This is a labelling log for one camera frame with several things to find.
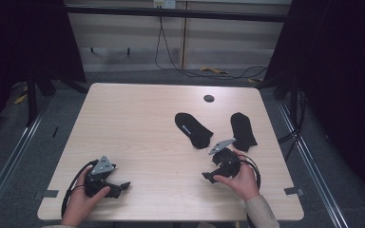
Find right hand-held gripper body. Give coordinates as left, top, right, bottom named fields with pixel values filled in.
left=208, top=137, right=242, bottom=179

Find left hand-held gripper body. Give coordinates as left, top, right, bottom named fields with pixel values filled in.
left=84, top=155, right=122, bottom=199

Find plain black sock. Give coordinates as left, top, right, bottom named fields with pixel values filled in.
left=230, top=111, right=259, bottom=153

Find black sock with white print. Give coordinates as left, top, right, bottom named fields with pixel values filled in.
left=174, top=112, right=215, bottom=150

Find person's right hand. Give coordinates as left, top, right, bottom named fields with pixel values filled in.
left=213, top=150, right=260, bottom=202

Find person's left hand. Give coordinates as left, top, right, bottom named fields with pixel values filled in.
left=61, top=165, right=112, bottom=227

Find grey tape strip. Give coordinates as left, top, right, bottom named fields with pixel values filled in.
left=283, top=186, right=305, bottom=197
left=42, top=189, right=60, bottom=199

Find black stand leg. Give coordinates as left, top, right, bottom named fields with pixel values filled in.
left=26, top=69, right=39, bottom=127

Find black curtain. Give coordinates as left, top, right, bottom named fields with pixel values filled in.
left=261, top=0, right=365, bottom=199
left=0, top=0, right=87, bottom=141

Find black horizontal bar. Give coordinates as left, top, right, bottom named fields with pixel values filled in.
left=64, top=4, right=291, bottom=24

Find right hand-held gripper cable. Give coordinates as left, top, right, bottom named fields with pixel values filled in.
left=237, top=154, right=262, bottom=191

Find hand-held gripper cable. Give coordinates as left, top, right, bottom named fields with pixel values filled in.
left=237, top=154, right=262, bottom=191
left=60, top=159, right=100, bottom=219

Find left hand-held gripper cable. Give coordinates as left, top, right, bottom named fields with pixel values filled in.
left=60, top=159, right=100, bottom=219

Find black cables by stand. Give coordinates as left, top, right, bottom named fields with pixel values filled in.
left=278, top=89, right=309, bottom=163

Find metal floor rail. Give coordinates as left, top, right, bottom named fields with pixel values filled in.
left=277, top=101, right=350, bottom=228
left=0, top=105, right=47, bottom=220

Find long black floor cable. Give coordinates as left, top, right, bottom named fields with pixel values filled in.
left=154, top=15, right=269, bottom=81

